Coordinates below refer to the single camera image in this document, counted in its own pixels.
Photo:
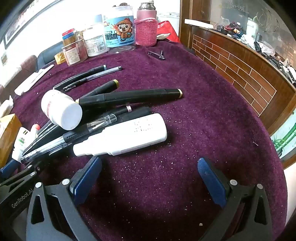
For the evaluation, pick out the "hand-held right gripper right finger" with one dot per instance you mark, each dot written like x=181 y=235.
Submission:
x=211 y=184

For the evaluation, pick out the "grey sofa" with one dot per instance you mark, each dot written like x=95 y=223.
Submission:
x=47 y=55

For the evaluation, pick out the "red plastic bag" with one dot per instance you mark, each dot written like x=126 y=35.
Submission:
x=170 y=31

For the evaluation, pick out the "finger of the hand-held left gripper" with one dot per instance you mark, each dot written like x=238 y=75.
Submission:
x=10 y=167

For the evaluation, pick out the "white round pill bottle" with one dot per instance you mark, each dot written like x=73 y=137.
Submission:
x=67 y=113

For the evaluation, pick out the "white flat spray bottle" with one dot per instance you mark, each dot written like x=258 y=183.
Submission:
x=129 y=136

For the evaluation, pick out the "purple velvet tablecloth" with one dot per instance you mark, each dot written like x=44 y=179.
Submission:
x=185 y=139

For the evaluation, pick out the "clear jar with blue label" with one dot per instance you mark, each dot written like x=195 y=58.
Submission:
x=120 y=30

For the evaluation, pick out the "white flat board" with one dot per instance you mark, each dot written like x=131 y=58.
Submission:
x=198 y=23

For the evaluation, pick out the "green patterned panel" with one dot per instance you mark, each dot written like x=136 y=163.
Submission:
x=284 y=139

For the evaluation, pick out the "small black white packet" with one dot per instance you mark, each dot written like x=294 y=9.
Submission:
x=159 y=55

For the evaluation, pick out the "white supplement bottle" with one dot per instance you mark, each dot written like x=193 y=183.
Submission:
x=93 y=41

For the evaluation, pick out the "black pen with pink tip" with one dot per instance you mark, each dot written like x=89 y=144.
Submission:
x=126 y=109

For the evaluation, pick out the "black pen with clear cap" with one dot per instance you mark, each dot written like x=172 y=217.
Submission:
x=101 y=122

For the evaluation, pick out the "slim black pen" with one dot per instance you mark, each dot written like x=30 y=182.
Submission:
x=92 y=70

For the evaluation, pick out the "clear jar with white label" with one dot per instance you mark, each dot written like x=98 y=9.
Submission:
x=72 y=54

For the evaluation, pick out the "yellow cardboard box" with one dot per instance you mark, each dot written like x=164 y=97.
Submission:
x=9 y=136

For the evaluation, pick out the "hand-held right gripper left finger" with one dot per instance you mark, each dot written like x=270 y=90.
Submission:
x=87 y=177

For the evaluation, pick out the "white paper strips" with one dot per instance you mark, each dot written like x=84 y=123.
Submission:
x=34 y=78

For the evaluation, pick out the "clear gel pen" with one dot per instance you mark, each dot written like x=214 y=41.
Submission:
x=41 y=151

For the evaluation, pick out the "white tube with red cap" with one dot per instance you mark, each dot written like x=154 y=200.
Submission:
x=35 y=128

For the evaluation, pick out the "white tube with green label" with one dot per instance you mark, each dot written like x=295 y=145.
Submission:
x=22 y=141

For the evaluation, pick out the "pink plastic container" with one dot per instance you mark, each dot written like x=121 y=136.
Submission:
x=145 y=30

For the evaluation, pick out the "black marker with gold caps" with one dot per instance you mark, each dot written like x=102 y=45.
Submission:
x=106 y=87
x=134 y=97

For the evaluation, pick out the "brown cushion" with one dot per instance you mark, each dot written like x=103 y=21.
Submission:
x=25 y=64

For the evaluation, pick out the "red-blue capped bottle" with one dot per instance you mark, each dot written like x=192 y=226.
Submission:
x=69 y=34

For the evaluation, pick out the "clear pen with black grip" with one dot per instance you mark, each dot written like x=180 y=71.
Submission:
x=106 y=71

